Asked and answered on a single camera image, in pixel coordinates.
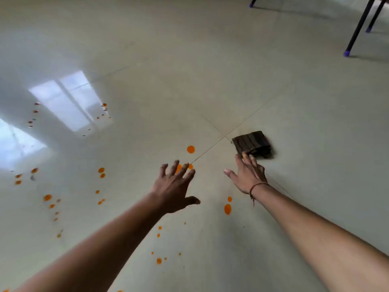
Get person's right hand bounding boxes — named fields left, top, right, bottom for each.
left=224, top=152, right=269, bottom=195

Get dark brown cleaning cloth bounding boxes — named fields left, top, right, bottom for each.
left=232, top=131, right=275, bottom=160

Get red string bracelet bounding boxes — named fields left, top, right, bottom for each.
left=249, top=182, right=270, bottom=207

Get scattered orange spill drops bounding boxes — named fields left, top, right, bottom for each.
left=0, top=102, right=233, bottom=292

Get person's left hand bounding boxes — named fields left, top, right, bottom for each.
left=151, top=160, right=201, bottom=215

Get person's right forearm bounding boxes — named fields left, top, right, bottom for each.
left=251, top=184, right=389, bottom=292

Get person's left forearm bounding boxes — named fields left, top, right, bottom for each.
left=12, top=192, right=168, bottom=292

